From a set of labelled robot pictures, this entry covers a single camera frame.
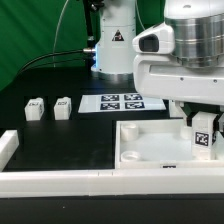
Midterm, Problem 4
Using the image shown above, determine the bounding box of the grey thin cable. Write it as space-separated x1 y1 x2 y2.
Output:
52 0 71 68

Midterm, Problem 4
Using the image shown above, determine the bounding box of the white square tabletop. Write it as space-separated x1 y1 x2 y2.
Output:
115 119 224 169

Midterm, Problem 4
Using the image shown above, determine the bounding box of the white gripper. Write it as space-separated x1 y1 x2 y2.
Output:
132 23 224 133

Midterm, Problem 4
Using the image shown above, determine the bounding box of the green backdrop curtain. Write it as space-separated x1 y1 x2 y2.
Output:
0 0 166 92

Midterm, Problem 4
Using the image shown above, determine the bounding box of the black vertical cable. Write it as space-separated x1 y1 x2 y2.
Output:
82 0 98 71

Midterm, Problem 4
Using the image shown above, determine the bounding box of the white tag sheet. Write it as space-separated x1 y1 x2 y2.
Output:
78 93 166 113

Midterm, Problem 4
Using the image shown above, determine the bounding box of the white U-shaped fence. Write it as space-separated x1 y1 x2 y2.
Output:
0 131 224 198

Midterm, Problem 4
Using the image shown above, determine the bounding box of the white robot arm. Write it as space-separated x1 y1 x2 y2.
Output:
92 0 224 109

